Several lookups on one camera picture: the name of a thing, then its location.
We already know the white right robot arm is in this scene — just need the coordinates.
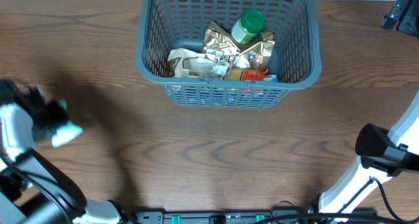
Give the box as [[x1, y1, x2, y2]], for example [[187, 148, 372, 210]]
[[316, 95, 418, 223]]

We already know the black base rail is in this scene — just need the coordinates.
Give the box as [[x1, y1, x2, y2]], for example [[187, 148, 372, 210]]
[[134, 200, 378, 224]]

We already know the blue tissue pack box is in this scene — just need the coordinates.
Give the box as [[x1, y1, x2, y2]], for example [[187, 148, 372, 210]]
[[170, 73, 279, 103]]

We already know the gold foil coffee bag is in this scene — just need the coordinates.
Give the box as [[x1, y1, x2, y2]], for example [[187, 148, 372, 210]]
[[202, 21, 275, 71]]

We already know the brown white snack bag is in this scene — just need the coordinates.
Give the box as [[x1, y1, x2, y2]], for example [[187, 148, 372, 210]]
[[165, 48, 242, 80]]

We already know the green lid glass jar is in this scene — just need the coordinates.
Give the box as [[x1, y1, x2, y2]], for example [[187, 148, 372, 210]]
[[230, 9, 266, 44]]

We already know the black left camera cable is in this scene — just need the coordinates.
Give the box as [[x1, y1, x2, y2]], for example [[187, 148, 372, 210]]
[[0, 151, 73, 224]]

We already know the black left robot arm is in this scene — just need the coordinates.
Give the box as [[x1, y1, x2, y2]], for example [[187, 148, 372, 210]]
[[1, 79, 130, 223]]

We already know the grey plastic basket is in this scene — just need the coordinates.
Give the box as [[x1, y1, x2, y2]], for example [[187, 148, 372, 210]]
[[135, 0, 322, 109]]

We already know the white packet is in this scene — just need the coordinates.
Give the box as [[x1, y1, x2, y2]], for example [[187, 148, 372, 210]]
[[35, 84, 84, 149]]

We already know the spaghetti pasta packet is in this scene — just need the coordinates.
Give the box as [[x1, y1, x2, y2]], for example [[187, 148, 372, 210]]
[[224, 69, 268, 82]]

